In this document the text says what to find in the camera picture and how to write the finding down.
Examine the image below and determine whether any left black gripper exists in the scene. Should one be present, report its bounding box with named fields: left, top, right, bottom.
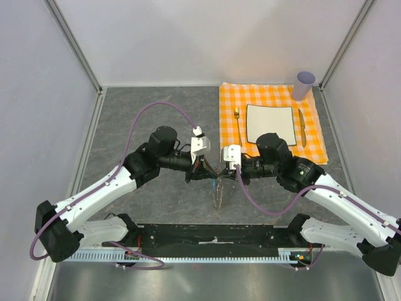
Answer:
left=159, top=150, right=217, bottom=184

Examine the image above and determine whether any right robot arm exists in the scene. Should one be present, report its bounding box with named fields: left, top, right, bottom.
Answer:
left=221, top=133, right=400, bottom=277

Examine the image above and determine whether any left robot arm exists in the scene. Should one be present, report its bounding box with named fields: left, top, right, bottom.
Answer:
left=34, top=126, right=217, bottom=263

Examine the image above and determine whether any white square plate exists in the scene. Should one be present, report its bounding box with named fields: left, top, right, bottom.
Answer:
left=246, top=105, right=296, bottom=146

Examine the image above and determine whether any gold knife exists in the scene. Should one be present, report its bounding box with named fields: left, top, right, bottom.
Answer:
left=298, top=109, right=307, bottom=148

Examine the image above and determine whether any lilac cup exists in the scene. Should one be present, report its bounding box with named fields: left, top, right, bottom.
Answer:
left=291, top=71, right=316, bottom=102

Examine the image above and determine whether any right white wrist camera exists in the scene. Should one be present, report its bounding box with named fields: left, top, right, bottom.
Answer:
left=221, top=144, right=241, bottom=171

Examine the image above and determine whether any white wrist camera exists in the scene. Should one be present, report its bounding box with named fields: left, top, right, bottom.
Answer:
left=190, top=126, right=211, bottom=164
left=221, top=144, right=241, bottom=171

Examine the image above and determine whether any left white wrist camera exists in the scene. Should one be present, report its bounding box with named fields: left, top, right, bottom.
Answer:
left=190, top=126, right=211, bottom=164

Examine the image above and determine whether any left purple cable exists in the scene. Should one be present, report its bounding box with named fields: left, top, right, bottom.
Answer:
left=29, top=101, right=201, bottom=260

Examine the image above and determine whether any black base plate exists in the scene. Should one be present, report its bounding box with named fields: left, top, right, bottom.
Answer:
left=118, top=214, right=309, bottom=258

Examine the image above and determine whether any grey cable duct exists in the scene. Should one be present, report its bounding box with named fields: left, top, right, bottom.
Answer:
left=65, top=248, right=310, bottom=264

